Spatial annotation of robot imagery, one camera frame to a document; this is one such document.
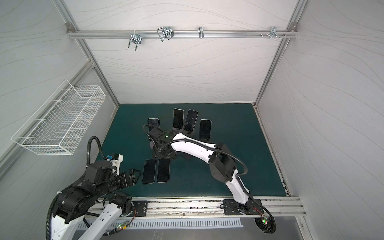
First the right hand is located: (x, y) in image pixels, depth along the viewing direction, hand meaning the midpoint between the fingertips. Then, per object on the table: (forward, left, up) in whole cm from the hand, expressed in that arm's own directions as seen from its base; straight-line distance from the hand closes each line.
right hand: (162, 153), depth 82 cm
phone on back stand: (+26, -6, 0) cm, 26 cm away
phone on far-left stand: (+19, +7, +5) cm, 21 cm away
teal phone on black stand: (+17, -24, +1) cm, 29 cm away
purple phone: (-6, 0, -10) cm, 11 cm away
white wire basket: (+1, +45, +22) cm, 50 cm away
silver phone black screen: (-8, +8, -10) cm, 15 cm away
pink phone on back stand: (+27, -15, +1) cm, 31 cm away
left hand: (-13, +7, +8) cm, 17 cm away
